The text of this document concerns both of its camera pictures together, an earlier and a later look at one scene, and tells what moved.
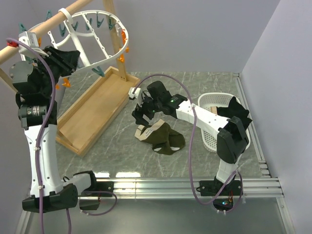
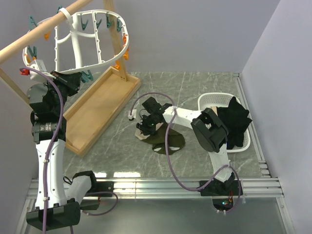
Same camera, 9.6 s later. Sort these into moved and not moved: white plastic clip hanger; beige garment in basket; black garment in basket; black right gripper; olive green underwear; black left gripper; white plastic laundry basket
Moved: white plastic clip hanger; black left gripper; black right gripper
Not moved: olive green underwear; black garment in basket; beige garment in basket; white plastic laundry basket
